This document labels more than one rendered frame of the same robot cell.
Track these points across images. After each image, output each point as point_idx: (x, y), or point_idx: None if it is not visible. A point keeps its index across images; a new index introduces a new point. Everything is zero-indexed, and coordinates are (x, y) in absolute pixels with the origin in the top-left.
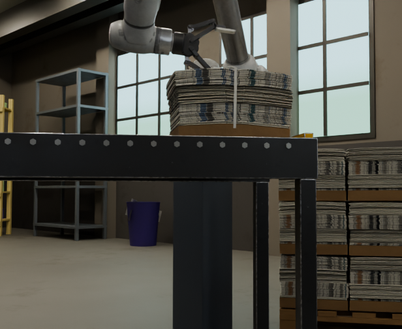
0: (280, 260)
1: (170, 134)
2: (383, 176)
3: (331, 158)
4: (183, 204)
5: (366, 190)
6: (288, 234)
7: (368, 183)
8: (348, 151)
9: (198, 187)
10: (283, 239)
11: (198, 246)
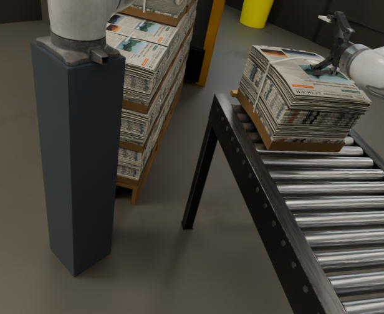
0: (140, 157)
1: (290, 143)
2: (169, 58)
3: (163, 58)
4: (88, 174)
5: (165, 73)
6: (146, 135)
7: (166, 67)
8: (161, 45)
9: (113, 147)
10: (144, 141)
11: (110, 198)
